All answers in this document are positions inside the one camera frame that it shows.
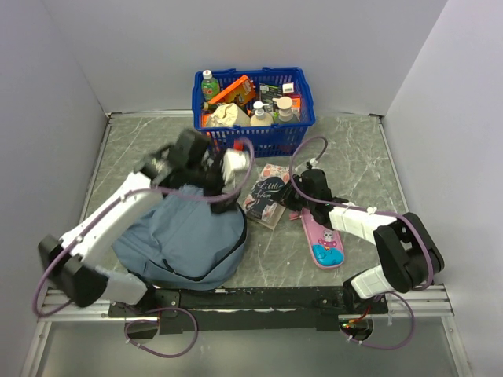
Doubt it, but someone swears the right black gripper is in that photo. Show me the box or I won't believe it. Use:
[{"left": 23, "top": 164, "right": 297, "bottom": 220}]
[{"left": 271, "top": 174, "right": 316, "bottom": 211}]

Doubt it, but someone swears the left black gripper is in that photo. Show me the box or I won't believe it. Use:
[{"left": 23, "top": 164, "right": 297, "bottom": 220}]
[{"left": 187, "top": 151, "right": 242, "bottom": 216}]

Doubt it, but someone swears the Little Women book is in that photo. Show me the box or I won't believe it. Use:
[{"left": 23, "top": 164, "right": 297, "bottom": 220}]
[{"left": 242, "top": 163, "right": 289, "bottom": 229}]

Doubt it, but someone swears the pink cat pencil case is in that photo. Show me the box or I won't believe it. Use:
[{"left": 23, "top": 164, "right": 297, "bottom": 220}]
[{"left": 289, "top": 209, "right": 345, "bottom": 269}]

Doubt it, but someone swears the blue grey backpack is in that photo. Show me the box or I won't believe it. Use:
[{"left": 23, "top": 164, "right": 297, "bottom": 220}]
[{"left": 112, "top": 196, "right": 248, "bottom": 291}]

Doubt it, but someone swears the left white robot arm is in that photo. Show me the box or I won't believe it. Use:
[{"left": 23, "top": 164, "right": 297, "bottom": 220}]
[{"left": 39, "top": 129, "right": 255, "bottom": 316}]

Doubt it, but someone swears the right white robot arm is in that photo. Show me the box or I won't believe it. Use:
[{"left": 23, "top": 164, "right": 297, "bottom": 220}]
[{"left": 273, "top": 168, "right": 445, "bottom": 313}]

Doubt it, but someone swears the beige crumpled paper bag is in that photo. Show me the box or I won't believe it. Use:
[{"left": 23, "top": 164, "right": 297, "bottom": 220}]
[{"left": 205, "top": 103, "right": 251, "bottom": 127}]

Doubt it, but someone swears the beige pump bottle white cap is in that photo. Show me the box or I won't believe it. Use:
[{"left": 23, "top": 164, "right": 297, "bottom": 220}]
[{"left": 250, "top": 101, "right": 274, "bottom": 126}]

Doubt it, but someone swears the green drink bottle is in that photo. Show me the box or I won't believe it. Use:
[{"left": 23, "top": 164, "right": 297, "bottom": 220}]
[{"left": 201, "top": 70, "right": 220, "bottom": 102}]

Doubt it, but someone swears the orange box in basket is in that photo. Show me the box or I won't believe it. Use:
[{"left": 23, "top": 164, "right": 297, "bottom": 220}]
[{"left": 292, "top": 96, "right": 302, "bottom": 118}]

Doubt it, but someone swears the orange snack box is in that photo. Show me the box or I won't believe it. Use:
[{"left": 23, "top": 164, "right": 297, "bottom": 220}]
[{"left": 208, "top": 75, "right": 255, "bottom": 106}]

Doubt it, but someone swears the grey pump bottle beige cap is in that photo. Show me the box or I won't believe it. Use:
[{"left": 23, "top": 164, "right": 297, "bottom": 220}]
[{"left": 273, "top": 97, "right": 299, "bottom": 124}]

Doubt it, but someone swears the blue plastic shopping basket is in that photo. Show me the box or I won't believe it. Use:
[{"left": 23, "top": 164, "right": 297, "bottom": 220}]
[{"left": 192, "top": 67, "right": 316, "bottom": 157}]

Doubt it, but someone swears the black green product box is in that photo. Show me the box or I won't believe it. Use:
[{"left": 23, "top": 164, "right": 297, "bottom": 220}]
[{"left": 259, "top": 83, "right": 283, "bottom": 104}]

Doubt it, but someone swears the small white barcode box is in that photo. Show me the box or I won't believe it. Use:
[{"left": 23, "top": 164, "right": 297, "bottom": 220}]
[{"left": 281, "top": 82, "right": 295, "bottom": 95}]

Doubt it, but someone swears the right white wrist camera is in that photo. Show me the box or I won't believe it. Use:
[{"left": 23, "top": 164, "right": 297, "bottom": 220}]
[{"left": 306, "top": 158, "right": 318, "bottom": 170}]

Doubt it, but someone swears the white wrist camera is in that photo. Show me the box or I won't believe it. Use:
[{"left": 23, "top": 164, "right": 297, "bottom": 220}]
[
  {"left": 222, "top": 141, "right": 252, "bottom": 184},
  {"left": 306, "top": 158, "right": 318, "bottom": 170}
]

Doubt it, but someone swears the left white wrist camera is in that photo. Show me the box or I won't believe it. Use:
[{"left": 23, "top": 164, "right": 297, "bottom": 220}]
[{"left": 222, "top": 141, "right": 252, "bottom": 184}]

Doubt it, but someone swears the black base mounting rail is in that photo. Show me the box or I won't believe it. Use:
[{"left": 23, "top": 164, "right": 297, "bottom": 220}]
[{"left": 108, "top": 286, "right": 388, "bottom": 335}]

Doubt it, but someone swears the aluminium frame rail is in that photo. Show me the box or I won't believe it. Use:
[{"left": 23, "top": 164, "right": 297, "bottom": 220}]
[{"left": 386, "top": 284, "right": 453, "bottom": 317}]

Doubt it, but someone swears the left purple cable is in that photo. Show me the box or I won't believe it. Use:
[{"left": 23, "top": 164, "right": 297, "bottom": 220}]
[{"left": 31, "top": 137, "right": 257, "bottom": 318}]

